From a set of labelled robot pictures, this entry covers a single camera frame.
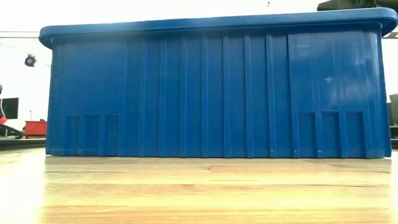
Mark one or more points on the round black wall device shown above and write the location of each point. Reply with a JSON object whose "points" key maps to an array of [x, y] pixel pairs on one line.
{"points": [[30, 60]]}

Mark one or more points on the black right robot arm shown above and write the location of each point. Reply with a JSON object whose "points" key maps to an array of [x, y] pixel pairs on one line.
{"points": [[348, 4]]}

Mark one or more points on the dark grey cabinet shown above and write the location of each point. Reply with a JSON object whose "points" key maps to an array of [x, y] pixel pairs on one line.
{"points": [[394, 109]]}

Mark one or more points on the black monitor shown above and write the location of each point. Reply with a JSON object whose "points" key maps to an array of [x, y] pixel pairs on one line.
{"points": [[11, 109]]}

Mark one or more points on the red box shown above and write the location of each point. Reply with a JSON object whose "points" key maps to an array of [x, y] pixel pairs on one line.
{"points": [[35, 129]]}

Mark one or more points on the blue plastic bin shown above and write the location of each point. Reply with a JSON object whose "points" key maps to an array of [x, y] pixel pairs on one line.
{"points": [[217, 93]]}

